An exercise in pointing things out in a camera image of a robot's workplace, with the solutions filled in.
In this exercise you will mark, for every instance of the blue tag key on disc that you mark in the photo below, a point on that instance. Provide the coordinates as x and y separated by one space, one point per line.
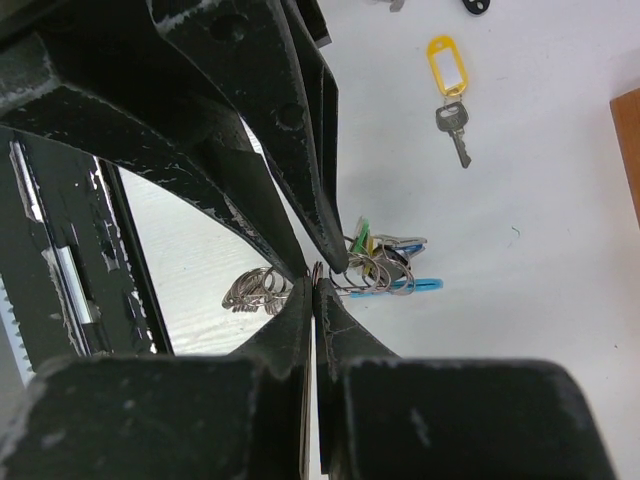
384 264

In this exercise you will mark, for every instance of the green tag key on disc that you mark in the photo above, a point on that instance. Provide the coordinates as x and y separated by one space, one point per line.
361 241

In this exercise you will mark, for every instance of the black key tag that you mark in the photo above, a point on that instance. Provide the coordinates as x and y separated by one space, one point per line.
477 7

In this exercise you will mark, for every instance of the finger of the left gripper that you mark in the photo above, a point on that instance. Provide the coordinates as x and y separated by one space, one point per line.
193 147
300 150

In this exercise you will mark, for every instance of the metal key organiser disc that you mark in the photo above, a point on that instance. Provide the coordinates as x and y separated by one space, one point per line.
265 288

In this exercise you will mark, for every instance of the yellow tag key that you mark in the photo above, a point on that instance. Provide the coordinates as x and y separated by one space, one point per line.
451 79

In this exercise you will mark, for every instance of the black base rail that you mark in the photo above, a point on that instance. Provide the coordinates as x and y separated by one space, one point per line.
74 280

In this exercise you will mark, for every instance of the red tag key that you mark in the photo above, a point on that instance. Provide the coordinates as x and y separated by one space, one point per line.
394 5

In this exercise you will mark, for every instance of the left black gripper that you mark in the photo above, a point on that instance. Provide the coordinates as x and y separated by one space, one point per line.
168 64

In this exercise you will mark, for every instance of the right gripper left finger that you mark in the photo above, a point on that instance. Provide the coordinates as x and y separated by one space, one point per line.
280 423

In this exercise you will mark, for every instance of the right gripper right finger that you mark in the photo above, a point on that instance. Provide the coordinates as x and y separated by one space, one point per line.
340 338

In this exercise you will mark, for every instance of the wooden compartment tray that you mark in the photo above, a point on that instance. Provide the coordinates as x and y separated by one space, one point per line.
625 110

